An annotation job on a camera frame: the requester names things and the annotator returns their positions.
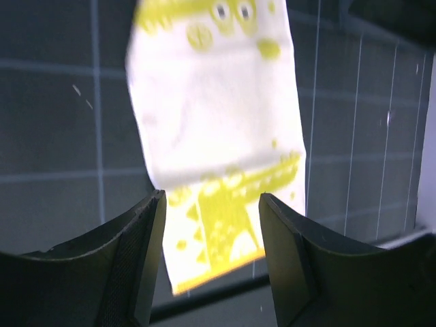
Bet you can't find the black grid mat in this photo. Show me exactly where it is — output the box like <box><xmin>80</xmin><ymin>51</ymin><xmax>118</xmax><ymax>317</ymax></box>
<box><xmin>0</xmin><ymin>0</ymin><xmax>433</xmax><ymax>307</ymax></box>

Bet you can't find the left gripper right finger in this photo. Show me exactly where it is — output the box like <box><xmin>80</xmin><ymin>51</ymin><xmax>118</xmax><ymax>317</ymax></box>
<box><xmin>259</xmin><ymin>193</ymin><xmax>435</xmax><ymax>326</ymax></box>

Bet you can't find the yellow green patterned towel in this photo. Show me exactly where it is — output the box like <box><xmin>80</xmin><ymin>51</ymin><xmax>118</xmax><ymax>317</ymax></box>
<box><xmin>126</xmin><ymin>1</ymin><xmax>306</xmax><ymax>295</ymax></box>

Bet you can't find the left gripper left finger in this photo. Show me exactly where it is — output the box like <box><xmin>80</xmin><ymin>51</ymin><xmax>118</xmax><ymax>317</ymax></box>
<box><xmin>1</xmin><ymin>190</ymin><xmax>166</xmax><ymax>327</ymax></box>

